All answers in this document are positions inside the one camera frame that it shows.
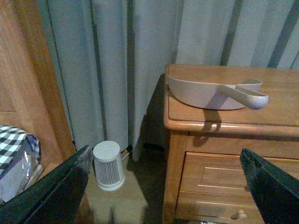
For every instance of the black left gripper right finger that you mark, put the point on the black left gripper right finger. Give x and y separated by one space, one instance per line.
275 192

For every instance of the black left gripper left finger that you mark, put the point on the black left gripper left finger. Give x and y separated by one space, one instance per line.
55 198

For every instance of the pink plastic dustpan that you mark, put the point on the pink plastic dustpan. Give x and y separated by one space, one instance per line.
214 96

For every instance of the white small trash bin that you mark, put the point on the white small trash bin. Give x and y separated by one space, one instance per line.
108 165

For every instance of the wooden drawer knob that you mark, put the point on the wooden drawer knob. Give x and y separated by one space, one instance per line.
239 215

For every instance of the black white checkered bedsheet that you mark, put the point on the black white checkered bedsheet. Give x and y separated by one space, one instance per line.
19 161

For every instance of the wooden nightstand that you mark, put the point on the wooden nightstand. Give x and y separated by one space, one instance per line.
204 179

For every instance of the wooden bed headboard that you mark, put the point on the wooden bed headboard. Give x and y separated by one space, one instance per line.
29 95

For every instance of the light blue curtain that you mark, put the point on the light blue curtain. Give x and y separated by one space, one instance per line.
110 56

